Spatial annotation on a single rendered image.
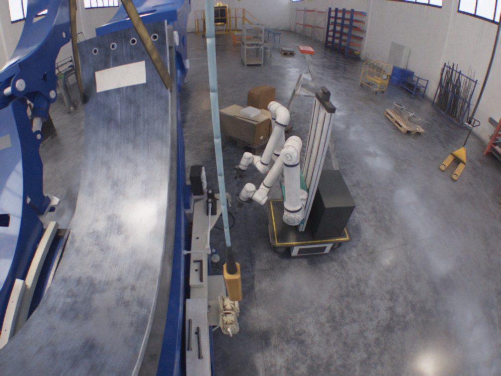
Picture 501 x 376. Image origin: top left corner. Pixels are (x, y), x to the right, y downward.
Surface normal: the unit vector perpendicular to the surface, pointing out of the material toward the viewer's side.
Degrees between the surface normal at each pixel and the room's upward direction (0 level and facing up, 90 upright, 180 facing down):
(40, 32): 41
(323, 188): 0
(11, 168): 53
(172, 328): 13
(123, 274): 5
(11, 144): 67
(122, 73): 75
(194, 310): 0
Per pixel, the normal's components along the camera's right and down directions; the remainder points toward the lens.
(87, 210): 0.03, -0.52
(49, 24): 0.08, -0.04
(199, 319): 0.01, -0.73
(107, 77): 0.08, 0.48
